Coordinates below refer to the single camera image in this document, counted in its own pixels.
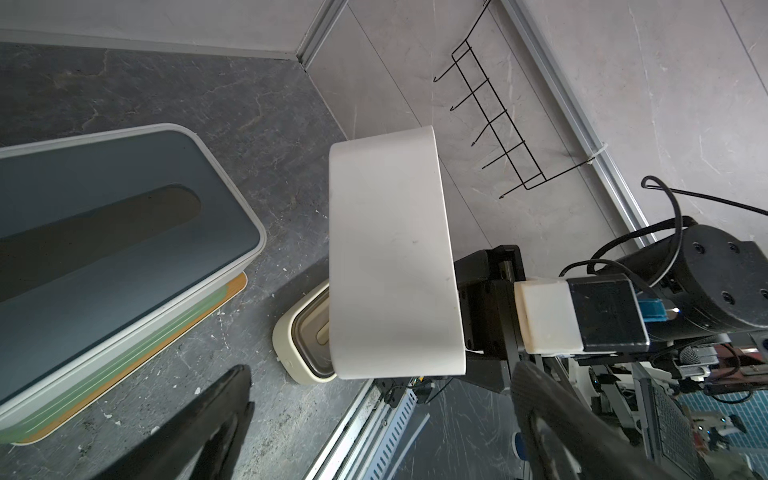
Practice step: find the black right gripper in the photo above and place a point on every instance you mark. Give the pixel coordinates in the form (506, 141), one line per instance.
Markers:
(493, 340)

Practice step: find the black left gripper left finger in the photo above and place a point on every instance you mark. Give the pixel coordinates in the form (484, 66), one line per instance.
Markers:
(209, 431)

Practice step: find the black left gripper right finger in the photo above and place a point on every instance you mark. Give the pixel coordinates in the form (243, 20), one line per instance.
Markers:
(564, 440)

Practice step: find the white tissue box bamboo lid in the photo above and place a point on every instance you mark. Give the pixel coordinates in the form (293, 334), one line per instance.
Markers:
(394, 303)

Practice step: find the mint green tissue box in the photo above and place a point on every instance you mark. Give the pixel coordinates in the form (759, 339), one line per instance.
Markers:
(57, 412)

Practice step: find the white tissue box grey lid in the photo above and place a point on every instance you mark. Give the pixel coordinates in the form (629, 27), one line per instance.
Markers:
(105, 239)

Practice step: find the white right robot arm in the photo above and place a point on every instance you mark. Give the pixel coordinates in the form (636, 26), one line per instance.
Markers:
(696, 287)

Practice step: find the cream box dark lid right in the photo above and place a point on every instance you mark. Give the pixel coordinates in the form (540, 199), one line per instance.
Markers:
(301, 338)

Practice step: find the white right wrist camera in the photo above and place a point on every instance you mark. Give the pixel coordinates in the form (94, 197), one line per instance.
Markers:
(580, 315)

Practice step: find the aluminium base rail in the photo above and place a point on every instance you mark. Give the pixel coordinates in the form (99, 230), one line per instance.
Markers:
(377, 431)

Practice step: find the black wire hook rack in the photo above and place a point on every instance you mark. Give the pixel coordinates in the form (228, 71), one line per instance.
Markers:
(514, 152)

